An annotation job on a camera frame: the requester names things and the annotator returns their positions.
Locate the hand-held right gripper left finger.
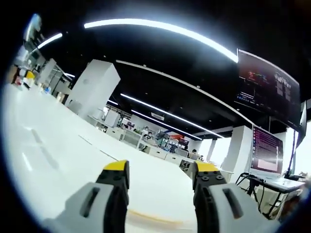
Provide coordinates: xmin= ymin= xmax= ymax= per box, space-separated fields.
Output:
xmin=43 ymin=159 xmax=130 ymax=233

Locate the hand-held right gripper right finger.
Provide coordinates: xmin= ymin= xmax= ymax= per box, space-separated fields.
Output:
xmin=192 ymin=161 xmax=280 ymax=233

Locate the white desk with drawers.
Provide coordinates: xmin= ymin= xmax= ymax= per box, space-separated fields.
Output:
xmin=106 ymin=127 xmax=144 ymax=149

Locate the open laptop with purple screen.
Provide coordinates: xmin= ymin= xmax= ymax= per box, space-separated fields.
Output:
xmin=247 ymin=124 xmax=306 ymax=189

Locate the white square pillar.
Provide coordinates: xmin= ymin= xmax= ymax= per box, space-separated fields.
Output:
xmin=65 ymin=59 xmax=121 ymax=116

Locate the long curved ceiling light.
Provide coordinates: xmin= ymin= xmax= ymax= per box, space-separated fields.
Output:
xmin=84 ymin=18 xmax=240 ymax=63

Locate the large dark wall monitor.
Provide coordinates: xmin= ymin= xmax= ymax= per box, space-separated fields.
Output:
xmin=233 ymin=49 xmax=302 ymax=129

